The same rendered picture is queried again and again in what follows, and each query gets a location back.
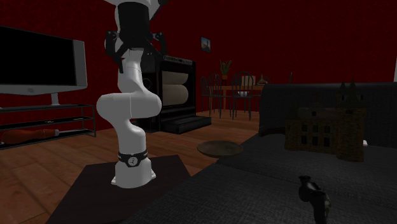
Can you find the wooden dining table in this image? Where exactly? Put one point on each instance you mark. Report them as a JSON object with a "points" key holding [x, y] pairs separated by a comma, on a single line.
{"points": [[228, 88]]}

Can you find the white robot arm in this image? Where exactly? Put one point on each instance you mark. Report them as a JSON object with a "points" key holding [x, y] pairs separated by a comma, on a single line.
{"points": [[130, 105]]}

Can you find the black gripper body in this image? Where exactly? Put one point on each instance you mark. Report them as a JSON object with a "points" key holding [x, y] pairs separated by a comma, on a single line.
{"points": [[134, 24]]}

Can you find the brown round plate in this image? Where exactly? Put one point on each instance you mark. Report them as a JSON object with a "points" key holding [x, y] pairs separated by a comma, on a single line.
{"points": [[219, 149]]}

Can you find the small white object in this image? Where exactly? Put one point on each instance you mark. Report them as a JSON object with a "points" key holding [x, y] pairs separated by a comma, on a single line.
{"points": [[365, 143]]}

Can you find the dark grey sofa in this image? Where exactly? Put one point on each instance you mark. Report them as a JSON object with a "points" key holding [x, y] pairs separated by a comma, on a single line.
{"points": [[248, 186]]}

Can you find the grey flat screen television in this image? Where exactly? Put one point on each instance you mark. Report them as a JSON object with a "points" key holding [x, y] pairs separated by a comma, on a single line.
{"points": [[34, 59]]}

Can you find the small framed wall picture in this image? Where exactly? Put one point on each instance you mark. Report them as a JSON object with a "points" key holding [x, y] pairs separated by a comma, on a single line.
{"points": [[205, 44]]}

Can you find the black curved handheld object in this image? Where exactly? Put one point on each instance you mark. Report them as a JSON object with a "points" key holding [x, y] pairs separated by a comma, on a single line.
{"points": [[313, 192]]}

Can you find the dark robot stand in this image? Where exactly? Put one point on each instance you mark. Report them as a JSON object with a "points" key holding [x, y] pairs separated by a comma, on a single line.
{"points": [[93, 192]]}

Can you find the dark spindle-back chair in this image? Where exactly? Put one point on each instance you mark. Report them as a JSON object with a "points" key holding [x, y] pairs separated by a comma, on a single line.
{"points": [[214, 90], [242, 90]]}

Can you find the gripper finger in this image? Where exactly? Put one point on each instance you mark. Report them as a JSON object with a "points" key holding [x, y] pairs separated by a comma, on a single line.
{"points": [[112, 46], [162, 43]]}

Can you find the brown castle model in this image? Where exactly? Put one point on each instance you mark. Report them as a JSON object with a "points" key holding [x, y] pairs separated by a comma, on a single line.
{"points": [[322, 133]]}

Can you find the black fireplace stove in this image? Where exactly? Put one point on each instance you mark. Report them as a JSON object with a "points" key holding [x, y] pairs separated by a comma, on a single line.
{"points": [[178, 86]]}

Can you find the black television shelf rack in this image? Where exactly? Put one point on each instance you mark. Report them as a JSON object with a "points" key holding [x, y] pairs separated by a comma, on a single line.
{"points": [[46, 119]]}

